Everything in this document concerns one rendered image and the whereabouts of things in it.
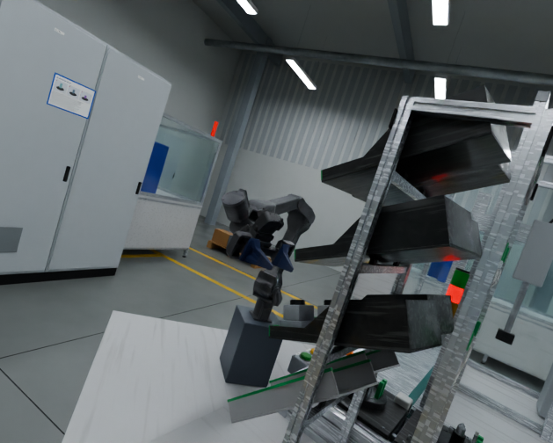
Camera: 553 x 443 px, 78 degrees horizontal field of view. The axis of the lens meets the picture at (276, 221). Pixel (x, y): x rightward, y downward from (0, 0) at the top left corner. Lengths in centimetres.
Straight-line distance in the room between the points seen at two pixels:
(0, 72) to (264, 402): 296
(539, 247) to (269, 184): 896
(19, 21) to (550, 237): 354
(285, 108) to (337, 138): 195
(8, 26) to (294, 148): 812
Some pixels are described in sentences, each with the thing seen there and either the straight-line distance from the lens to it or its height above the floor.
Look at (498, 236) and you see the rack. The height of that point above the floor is 149.
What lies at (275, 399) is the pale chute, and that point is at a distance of 70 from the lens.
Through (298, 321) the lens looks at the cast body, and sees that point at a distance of 68.
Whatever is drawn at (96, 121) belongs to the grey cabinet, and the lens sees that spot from 363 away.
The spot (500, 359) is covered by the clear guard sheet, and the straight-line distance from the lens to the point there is 242.
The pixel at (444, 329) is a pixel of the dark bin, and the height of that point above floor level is 131.
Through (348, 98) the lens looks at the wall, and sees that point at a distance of 1023.
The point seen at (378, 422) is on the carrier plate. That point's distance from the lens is 108.
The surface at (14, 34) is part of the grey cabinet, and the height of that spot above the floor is 195.
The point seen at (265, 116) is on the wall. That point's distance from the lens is 1109.
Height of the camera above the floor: 146
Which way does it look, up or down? 4 degrees down
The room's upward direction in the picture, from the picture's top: 18 degrees clockwise
